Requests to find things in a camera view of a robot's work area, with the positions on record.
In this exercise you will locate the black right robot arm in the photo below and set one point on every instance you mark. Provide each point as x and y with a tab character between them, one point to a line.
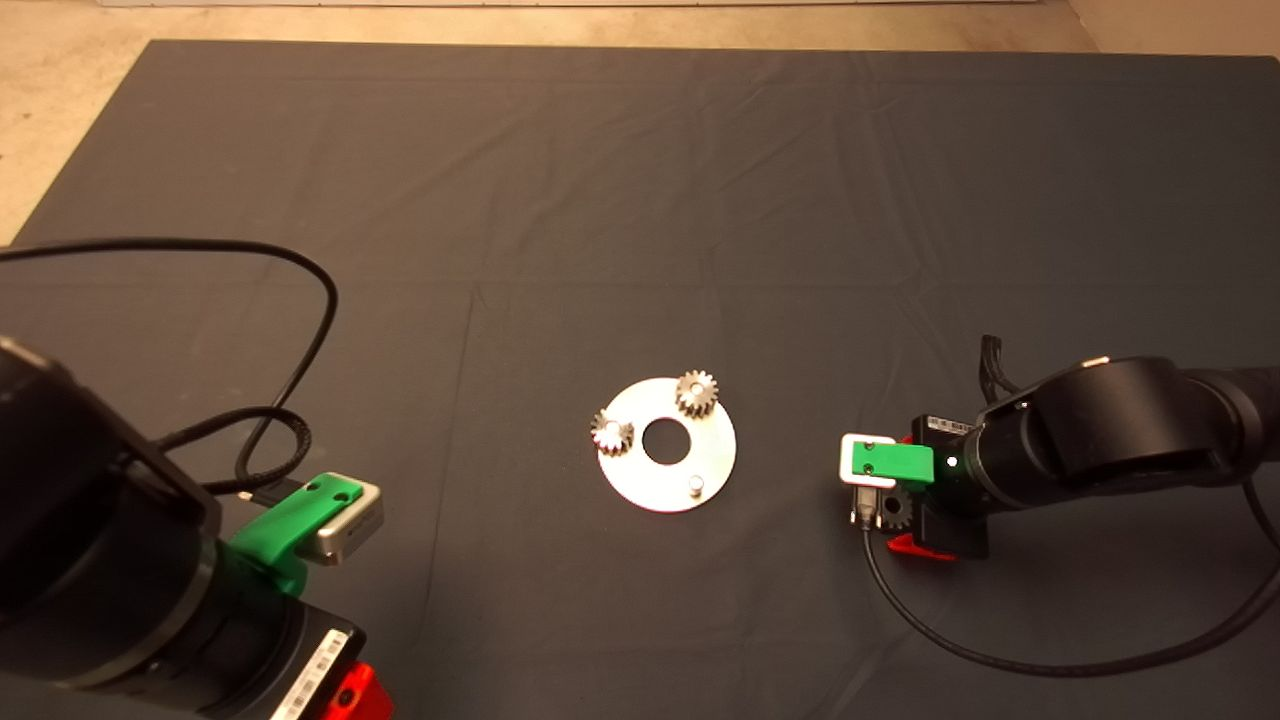
1100	420

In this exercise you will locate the small silver camera box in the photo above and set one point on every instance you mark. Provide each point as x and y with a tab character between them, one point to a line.
845	460
352	525

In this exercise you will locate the dark grey table cloth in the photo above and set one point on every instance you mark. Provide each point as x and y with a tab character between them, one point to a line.
500	150

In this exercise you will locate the bright green camera mount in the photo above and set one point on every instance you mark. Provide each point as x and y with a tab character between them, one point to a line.
890	463
290	520

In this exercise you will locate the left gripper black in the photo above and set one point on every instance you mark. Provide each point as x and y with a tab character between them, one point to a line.
280	660

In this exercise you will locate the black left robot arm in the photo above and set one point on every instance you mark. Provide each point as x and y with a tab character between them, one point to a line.
100	520

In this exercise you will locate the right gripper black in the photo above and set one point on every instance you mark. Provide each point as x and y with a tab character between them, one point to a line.
950	535

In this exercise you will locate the small steel planetary gear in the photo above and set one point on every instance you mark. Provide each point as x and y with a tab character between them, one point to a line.
610	433
697	393
893	508

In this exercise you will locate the round metal carrier plate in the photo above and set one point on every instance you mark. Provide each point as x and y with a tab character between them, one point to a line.
650	485

